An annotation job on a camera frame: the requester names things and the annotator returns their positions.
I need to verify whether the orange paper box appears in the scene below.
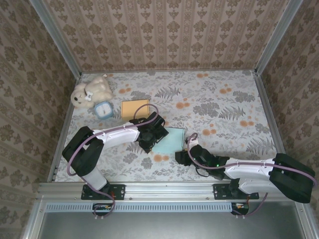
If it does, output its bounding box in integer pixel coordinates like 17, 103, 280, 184
121, 99, 150, 120

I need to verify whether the floral patterned table cover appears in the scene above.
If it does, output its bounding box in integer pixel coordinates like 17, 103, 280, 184
54, 70, 286, 182

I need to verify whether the small blue square clock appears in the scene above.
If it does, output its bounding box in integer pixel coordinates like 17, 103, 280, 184
94, 101, 113, 120

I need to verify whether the grey metal panel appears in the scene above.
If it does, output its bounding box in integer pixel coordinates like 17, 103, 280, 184
37, 211, 309, 239

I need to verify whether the cream plush dog toy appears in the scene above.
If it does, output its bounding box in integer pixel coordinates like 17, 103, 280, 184
70, 76, 115, 110

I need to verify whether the aluminium mounting rail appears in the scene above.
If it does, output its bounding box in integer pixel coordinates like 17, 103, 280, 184
36, 181, 305, 200

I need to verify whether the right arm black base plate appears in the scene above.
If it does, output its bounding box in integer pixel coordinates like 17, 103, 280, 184
213, 183, 260, 201

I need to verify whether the grey slotted cable duct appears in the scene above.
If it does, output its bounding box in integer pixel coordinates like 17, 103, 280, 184
46, 202, 232, 213

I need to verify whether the black cable connector box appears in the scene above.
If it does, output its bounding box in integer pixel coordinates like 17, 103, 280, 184
92, 203, 116, 217
231, 203, 250, 216

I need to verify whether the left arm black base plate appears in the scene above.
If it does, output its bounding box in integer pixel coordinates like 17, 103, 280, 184
81, 183, 125, 201

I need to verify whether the aluminium side rail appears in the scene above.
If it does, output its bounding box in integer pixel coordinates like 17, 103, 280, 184
255, 73, 295, 181
46, 73, 83, 182

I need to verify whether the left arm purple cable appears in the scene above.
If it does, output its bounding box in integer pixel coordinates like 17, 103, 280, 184
67, 104, 160, 220

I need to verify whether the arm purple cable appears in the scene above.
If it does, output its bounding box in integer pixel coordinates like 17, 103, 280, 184
67, 104, 160, 220
187, 133, 319, 219

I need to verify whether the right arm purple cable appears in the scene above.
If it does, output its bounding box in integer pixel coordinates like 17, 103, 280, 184
187, 133, 319, 219

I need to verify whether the aluminium frame post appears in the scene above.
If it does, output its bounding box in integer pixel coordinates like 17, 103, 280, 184
254, 0, 305, 75
28, 0, 83, 78

